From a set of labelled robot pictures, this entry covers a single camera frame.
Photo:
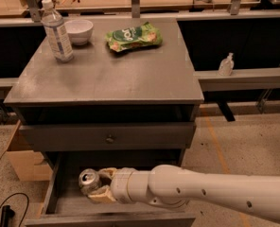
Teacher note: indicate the grey wooden drawer cabinet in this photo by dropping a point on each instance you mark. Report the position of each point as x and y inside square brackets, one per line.
[98, 86]

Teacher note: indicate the green 7up soda can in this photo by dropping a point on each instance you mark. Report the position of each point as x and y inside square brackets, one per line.
[89, 181]

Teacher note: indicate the clear plastic water bottle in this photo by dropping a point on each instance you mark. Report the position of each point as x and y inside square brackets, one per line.
[56, 33]

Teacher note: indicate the open grey middle drawer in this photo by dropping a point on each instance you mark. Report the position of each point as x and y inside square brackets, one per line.
[65, 206]

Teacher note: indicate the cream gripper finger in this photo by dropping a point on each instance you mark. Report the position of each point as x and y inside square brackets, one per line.
[106, 175]
[102, 195]

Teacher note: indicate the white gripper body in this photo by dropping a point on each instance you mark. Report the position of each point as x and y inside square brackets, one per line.
[122, 184]

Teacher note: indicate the small sanitizer pump bottle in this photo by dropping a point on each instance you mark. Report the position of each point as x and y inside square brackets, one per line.
[226, 66]

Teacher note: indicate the closed grey top drawer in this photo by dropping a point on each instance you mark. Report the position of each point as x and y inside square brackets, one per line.
[78, 137]

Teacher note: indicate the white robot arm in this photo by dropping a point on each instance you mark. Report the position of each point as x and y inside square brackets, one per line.
[171, 186]

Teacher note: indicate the green chip bag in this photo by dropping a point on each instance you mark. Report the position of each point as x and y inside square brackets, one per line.
[134, 37]

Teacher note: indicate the brown cardboard box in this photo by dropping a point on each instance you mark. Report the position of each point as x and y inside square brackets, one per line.
[28, 165]

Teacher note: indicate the white ceramic bowl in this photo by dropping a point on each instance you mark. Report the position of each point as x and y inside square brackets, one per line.
[79, 31]

